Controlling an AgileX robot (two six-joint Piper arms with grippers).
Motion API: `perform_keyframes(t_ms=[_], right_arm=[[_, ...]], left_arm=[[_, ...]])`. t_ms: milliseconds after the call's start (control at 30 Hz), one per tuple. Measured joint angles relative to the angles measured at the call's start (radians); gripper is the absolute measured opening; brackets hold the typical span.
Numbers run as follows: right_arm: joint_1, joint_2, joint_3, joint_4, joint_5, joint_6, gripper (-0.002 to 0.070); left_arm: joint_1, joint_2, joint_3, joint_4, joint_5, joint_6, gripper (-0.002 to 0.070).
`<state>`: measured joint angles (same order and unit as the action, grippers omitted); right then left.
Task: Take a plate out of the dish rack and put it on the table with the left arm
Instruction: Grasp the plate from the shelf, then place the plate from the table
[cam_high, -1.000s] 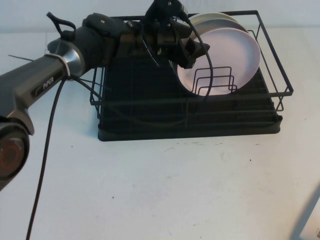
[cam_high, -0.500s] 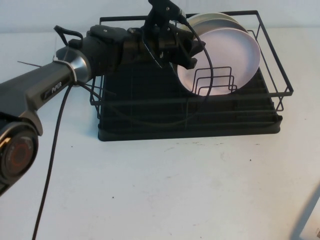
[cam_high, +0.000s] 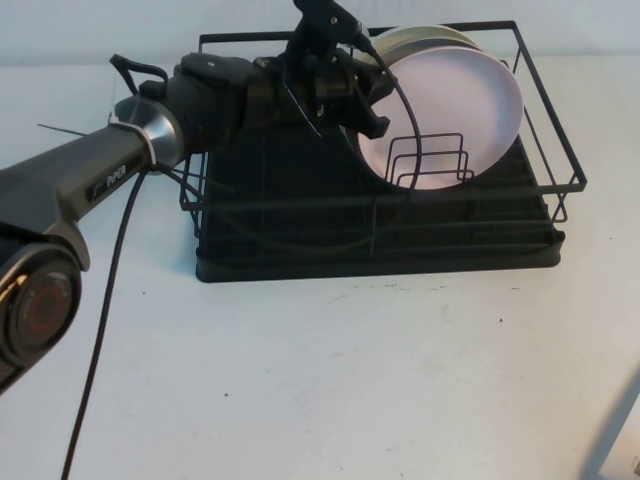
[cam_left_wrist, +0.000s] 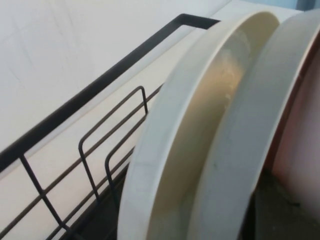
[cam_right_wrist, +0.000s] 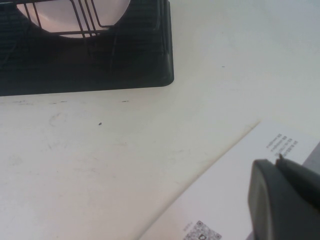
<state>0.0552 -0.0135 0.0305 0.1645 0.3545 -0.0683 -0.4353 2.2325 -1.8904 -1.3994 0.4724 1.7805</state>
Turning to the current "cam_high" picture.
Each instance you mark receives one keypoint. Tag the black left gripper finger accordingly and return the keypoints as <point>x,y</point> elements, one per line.
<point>371,122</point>
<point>382,85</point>

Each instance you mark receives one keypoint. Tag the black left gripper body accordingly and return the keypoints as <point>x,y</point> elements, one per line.
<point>300,100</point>

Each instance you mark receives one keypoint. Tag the pink round plate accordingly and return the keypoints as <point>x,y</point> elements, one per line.
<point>450,115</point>

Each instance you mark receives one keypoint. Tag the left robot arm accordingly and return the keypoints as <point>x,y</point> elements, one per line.
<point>100,170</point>

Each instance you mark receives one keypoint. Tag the olive green plate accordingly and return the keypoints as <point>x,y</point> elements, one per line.
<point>425,35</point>

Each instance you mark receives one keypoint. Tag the cream plate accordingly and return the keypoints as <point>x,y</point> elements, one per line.
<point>467,48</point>

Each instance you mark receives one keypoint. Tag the black plastic drain tray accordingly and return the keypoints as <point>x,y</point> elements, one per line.
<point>350,260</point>

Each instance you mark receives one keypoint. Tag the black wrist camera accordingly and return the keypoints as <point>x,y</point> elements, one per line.
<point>325,20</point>

